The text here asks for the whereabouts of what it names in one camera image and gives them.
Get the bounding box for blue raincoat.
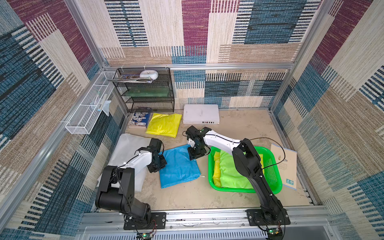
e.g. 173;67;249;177
159;145;201;189

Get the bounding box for large yellow raincoat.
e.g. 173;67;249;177
213;152;222;188

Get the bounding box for lime green raincoat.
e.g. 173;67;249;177
219;151;253;189

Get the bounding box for green plastic basket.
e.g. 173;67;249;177
208;146;283;194

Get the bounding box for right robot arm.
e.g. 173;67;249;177
186;126;291;226

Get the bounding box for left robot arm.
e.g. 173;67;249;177
95;147;167;230

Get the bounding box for white folded raincoat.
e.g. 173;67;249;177
108;134;152;192

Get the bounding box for small yellow folded raincoat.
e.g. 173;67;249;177
146;113;182;138

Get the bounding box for white flat box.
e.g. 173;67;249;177
183;104;220;125

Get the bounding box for blue printed packet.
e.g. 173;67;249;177
128;111;151;128

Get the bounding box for white round object on shelf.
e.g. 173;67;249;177
140;70;159;81

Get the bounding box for cardboard box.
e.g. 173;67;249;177
270;144;298;190

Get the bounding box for magazines on shelf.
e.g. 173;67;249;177
109;74;153;83

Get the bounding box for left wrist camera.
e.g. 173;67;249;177
149;138;164;155

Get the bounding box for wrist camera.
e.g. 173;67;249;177
186;126;205;148
149;138;164;155

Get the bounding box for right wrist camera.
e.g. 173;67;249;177
186;126;205;148

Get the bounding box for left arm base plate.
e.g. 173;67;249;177
123;212;167;231

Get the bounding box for black wire shelf rack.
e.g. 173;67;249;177
112;68;175;113

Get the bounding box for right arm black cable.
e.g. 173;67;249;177
248;137;286;173

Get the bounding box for white wire wall basket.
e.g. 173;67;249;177
65;71;114;135

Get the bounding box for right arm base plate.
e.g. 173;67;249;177
246;209;291;226

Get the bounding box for aluminium front rail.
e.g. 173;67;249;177
75;206;341;240

